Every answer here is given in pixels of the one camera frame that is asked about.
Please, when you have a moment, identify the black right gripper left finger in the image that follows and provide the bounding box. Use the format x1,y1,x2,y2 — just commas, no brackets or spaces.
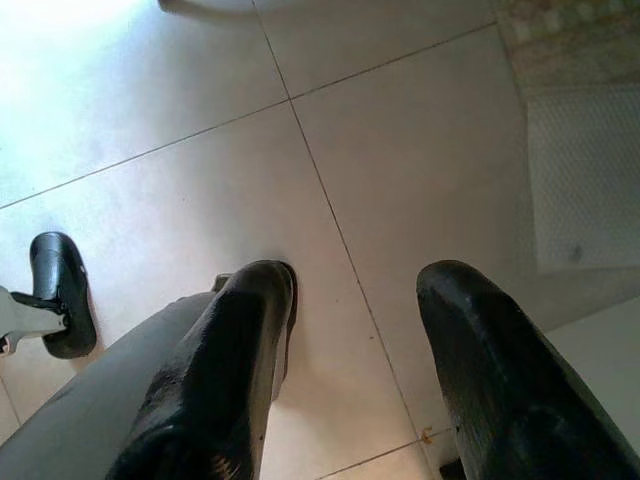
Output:
107,258,296,480

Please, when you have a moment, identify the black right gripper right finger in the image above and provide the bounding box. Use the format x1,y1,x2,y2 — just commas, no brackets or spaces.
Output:
415,258,640,480

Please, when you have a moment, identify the silver robot right leg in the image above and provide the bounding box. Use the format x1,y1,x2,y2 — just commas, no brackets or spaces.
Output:
0,273,236,480

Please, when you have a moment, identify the black robot foot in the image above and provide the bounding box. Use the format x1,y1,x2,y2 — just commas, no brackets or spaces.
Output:
28,231,99,360
272,259,300,401

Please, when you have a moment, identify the white dotted panel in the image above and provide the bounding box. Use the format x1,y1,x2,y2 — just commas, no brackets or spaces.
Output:
494,0,640,334

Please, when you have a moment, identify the black robot right foot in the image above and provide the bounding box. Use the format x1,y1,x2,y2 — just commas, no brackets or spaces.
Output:
272,259,300,401

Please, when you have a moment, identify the black robot left foot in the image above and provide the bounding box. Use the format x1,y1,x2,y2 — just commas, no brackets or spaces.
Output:
28,231,99,360

